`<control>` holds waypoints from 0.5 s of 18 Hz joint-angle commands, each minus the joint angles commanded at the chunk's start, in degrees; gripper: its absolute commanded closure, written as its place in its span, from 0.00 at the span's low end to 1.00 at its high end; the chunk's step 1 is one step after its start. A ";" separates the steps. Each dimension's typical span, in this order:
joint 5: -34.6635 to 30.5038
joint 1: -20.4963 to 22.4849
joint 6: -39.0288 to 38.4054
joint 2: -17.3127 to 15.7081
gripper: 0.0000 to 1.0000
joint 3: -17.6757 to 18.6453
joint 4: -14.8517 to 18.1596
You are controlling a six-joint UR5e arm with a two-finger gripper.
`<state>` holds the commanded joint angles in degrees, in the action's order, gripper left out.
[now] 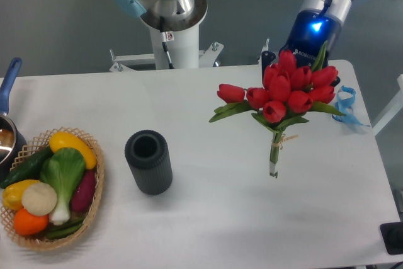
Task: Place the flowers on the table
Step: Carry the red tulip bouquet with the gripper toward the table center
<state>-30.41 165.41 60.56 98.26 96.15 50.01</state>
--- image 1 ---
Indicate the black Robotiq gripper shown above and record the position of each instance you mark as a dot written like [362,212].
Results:
[309,32]

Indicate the red tulip bouquet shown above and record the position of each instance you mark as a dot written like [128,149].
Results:
[287,94]

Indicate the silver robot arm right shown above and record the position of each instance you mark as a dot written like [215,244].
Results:
[335,9]

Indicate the blue ribbon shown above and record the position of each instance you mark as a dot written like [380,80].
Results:
[345,99]

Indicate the dark grey ribbed vase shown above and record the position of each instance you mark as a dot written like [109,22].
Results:
[147,155]

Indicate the black device at edge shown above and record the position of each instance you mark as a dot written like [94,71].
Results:
[392,237]

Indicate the purple sweet potato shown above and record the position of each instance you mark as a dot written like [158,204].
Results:
[83,196]

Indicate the green bok choy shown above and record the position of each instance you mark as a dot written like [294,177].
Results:
[63,172]

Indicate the dark green cucumber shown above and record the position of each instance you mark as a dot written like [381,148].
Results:
[29,169]

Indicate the green bean pods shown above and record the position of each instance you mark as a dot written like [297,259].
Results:
[64,230]

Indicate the woven wicker basket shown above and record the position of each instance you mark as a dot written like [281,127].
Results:
[38,241]

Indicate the yellow bell pepper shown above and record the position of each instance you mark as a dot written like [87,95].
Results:
[12,194]

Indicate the orange tomato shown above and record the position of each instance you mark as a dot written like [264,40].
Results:
[26,224]

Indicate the white metal frame right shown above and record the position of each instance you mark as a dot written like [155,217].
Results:
[393,107]

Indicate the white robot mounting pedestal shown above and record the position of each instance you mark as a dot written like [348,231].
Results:
[172,49]

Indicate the blue handled saucepan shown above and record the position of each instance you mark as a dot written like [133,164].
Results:
[12,141]

